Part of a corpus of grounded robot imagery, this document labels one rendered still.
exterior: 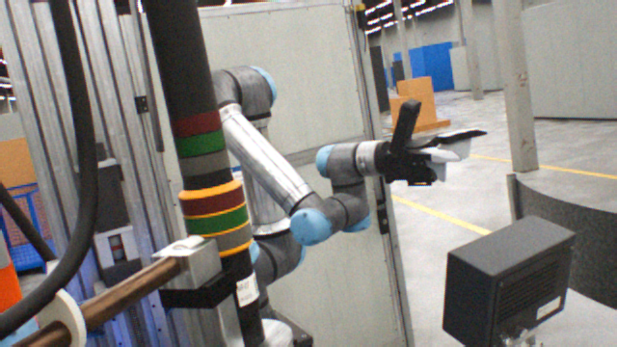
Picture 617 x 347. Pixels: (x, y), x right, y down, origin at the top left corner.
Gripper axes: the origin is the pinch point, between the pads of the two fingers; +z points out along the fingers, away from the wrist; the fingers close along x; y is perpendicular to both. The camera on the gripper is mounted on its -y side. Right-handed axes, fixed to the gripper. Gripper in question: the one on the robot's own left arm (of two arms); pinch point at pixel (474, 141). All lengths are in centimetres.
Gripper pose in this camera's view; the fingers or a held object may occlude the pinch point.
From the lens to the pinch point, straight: 103.2
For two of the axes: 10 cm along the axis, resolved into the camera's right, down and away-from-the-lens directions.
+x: -5.6, 3.7, -7.4
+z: 7.8, -0.4, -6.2
